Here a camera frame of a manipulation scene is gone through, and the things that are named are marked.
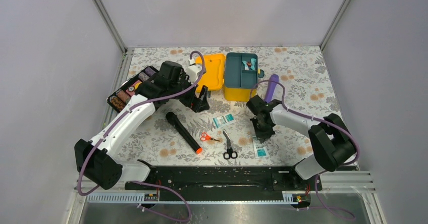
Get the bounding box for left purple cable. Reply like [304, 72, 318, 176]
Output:
[77, 50, 206, 223]

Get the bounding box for black poker chip case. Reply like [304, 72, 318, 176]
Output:
[106, 66, 158, 113]

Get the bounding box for yellow plastic kit box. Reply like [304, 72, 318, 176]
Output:
[196, 53, 264, 102]

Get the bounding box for teal gauze packet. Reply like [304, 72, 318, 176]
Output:
[212, 114, 235, 129]

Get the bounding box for teal plastic tray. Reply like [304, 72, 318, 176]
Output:
[224, 52, 259, 89]

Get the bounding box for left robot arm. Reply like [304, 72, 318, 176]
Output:
[74, 61, 209, 190]

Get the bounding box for black flashlight orange tip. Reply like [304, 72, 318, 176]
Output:
[166, 111, 203, 154]

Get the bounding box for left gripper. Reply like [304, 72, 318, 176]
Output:
[169, 73, 209, 112]

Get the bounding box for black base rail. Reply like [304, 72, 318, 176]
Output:
[125, 165, 322, 202]

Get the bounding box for orange handled small scissors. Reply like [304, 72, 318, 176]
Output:
[199, 132, 220, 142]

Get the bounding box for teal dressing packet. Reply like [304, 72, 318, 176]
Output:
[252, 136, 269, 158]

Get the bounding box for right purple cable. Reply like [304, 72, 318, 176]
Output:
[249, 79, 361, 220]

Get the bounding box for purple cable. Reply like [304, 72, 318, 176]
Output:
[77, 50, 206, 223]
[249, 79, 361, 220]

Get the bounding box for small teal item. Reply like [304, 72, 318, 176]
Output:
[242, 61, 251, 70]

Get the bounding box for purple cylindrical tube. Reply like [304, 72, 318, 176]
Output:
[264, 74, 279, 102]

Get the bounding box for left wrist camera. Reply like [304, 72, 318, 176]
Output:
[185, 59, 202, 83]

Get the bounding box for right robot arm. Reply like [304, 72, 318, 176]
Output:
[246, 95, 357, 190]

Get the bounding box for black bandage shears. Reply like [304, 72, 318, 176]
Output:
[222, 130, 238, 160]

